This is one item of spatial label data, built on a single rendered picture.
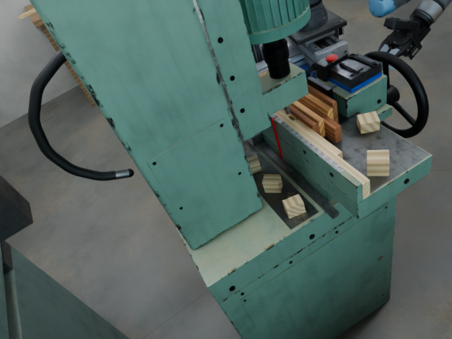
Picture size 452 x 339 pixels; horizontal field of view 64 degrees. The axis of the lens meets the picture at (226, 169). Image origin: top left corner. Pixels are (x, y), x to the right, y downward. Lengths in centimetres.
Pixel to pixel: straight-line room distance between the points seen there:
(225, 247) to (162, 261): 112
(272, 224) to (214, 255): 17
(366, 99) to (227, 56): 44
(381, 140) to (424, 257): 95
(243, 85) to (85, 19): 34
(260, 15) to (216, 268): 57
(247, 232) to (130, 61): 51
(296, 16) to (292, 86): 19
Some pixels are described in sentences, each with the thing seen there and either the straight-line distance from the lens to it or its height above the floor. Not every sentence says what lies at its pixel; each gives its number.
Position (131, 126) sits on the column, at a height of 120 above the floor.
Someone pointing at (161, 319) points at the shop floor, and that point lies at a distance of 186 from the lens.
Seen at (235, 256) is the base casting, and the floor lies 80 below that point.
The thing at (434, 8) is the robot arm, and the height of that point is 95.
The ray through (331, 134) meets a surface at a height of 92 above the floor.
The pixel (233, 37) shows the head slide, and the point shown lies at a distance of 74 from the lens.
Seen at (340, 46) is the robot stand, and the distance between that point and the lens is 160.
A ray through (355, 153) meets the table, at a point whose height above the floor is 90.
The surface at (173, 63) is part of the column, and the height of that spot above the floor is 127.
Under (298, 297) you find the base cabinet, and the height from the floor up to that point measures 49.
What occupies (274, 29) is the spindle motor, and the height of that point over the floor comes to 122.
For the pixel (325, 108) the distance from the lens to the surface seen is 95.
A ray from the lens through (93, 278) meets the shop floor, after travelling 219.
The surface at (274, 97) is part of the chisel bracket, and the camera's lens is 89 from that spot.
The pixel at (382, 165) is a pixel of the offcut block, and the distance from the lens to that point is 84.
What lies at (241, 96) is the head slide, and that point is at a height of 112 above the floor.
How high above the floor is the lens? 154
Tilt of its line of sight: 43 degrees down
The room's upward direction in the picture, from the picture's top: 22 degrees counter-clockwise
